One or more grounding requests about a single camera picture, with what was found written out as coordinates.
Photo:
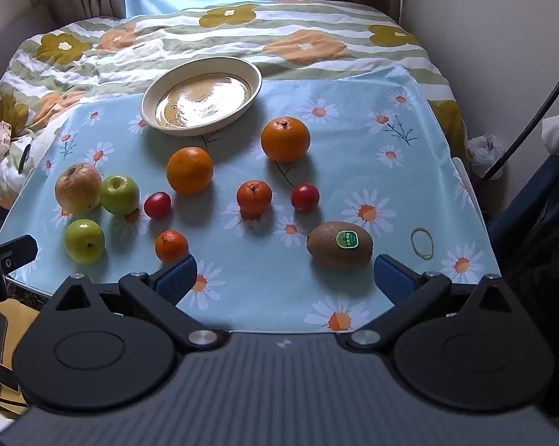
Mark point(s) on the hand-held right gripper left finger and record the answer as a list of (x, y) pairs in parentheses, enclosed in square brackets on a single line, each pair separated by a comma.
[(179, 276)]

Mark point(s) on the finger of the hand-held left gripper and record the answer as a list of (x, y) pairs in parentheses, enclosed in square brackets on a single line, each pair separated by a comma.
[(19, 250)]

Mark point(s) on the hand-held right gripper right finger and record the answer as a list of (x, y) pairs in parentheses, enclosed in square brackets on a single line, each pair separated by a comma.
[(393, 278)]

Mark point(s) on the small tangerine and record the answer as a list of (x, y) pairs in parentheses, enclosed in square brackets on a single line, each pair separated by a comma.
[(171, 247)]

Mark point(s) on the green apple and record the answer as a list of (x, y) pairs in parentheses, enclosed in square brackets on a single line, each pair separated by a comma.
[(85, 241), (120, 196)]

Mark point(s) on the pale wrinkled apple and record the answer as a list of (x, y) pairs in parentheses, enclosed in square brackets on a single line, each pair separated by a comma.
[(76, 190)]

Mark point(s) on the medium orange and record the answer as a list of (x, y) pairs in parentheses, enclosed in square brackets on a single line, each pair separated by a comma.
[(189, 172)]

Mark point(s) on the tangerine with stem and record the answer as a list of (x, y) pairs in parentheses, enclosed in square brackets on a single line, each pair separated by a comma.
[(254, 197)]

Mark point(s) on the cream ceramic bowl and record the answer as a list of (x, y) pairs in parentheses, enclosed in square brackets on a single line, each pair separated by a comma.
[(200, 102)]

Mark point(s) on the yellow rubber band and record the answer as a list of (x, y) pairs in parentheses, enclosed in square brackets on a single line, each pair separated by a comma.
[(412, 241)]

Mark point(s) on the brown kiwi with sticker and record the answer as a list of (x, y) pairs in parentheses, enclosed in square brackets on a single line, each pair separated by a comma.
[(335, 253)]

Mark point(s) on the light blue daisy tablecloth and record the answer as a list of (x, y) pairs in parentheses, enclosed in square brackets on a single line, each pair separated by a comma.
[(246, 260)]

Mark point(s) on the red cherry tomato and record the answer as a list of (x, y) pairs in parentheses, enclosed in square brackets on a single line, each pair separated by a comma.
[(157, 205), (305, 197)]

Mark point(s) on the small black object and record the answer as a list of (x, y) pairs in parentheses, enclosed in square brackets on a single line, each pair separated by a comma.
[(25, 159)]

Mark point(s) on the small printed packet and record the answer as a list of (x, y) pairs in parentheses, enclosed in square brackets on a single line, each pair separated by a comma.
[(1, 138)]

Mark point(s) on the dark cloth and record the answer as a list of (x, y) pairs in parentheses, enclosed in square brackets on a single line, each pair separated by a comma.
[(539, 241)]

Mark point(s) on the clear plastic bag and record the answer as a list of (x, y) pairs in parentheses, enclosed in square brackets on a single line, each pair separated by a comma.
[(486, 148)]

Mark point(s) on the large orange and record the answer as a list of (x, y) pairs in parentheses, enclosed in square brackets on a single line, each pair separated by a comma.
[(285, 141)]

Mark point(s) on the striped floral blanket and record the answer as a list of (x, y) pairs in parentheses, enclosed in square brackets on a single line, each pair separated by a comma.
[(167, 42)]

